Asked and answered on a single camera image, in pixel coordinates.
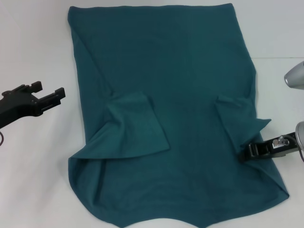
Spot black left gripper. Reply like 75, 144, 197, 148
0, 81, 67, 129

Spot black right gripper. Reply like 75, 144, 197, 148
238, 132, 298, 163

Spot teal blue shirt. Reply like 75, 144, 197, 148
67, 2, 291, 228

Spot clear cable plug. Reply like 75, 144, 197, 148
272, 134, 289, 147

